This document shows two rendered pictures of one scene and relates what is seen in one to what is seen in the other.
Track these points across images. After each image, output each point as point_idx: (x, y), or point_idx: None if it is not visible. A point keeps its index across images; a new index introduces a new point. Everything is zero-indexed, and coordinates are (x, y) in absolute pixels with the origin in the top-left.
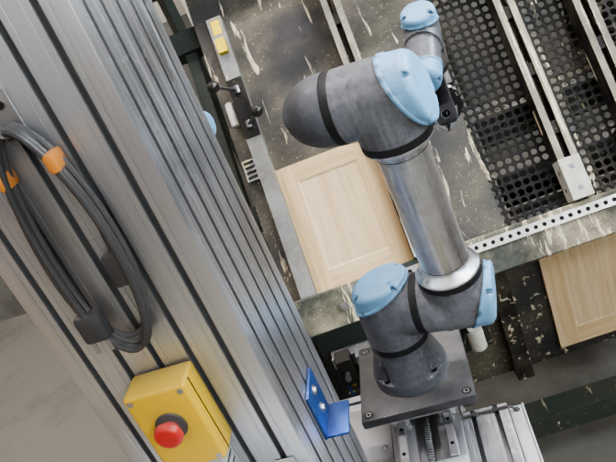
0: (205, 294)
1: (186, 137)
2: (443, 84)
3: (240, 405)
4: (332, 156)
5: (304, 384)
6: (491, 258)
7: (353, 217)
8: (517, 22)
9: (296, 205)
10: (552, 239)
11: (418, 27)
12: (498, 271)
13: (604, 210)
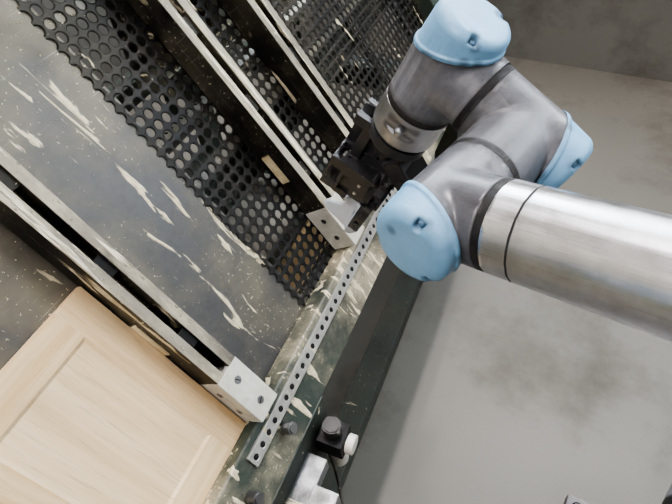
0: None
1: None
2: (422, 161)
3: None
4: (34, 359)
5: None
6: (323, 356)
7: (134, 434)
8: (210, 39)
9: (15, 498)
10: (354, 296)
11: (501, 54)
12: (334, 365)
13: (371, 241)
